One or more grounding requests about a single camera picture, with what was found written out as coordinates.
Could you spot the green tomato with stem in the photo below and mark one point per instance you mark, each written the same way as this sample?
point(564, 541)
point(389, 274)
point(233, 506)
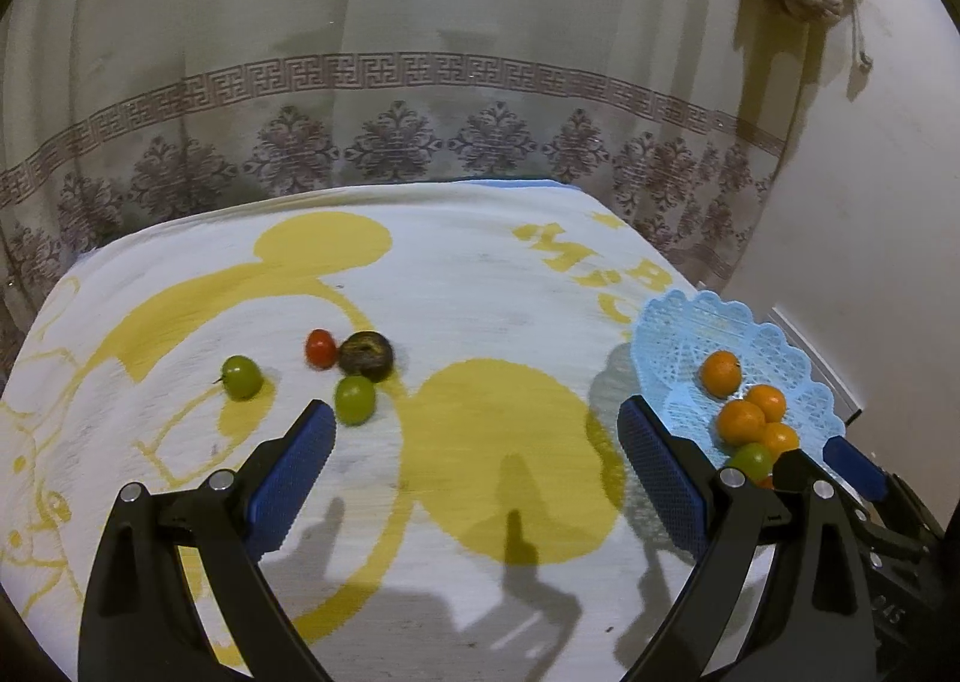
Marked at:
point(241, 377)

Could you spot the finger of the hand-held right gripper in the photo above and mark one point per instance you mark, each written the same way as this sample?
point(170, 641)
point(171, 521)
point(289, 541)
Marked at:
point(851, 464)
point(795, 468)

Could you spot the round orange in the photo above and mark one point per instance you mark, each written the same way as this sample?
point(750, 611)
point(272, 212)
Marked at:
point(769, 401)
point(781, 438)
point(721, 373)

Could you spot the dark brown fruit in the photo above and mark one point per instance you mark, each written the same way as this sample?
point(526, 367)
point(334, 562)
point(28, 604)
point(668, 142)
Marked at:
point(366, 356)

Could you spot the white and yellow towel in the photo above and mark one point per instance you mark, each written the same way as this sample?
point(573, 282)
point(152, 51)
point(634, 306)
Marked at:
point(480, 292)

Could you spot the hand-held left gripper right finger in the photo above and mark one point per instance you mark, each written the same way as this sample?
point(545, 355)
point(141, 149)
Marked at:
point(664, 476)

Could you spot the large oval orange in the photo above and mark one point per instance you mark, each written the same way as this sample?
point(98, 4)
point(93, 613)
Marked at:
point(741, 423)

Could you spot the light blue table cover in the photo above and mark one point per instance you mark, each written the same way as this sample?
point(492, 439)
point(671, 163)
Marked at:
point(517, 183)

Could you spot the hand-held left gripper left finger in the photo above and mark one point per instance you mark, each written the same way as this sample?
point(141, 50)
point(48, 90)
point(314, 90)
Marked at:
point(289, 479)

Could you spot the light blue lattice basket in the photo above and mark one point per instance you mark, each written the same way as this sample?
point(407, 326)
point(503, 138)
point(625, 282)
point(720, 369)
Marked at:
point(675, 352)

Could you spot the red tomato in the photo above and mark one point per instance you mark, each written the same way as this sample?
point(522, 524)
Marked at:
point(321, 349)

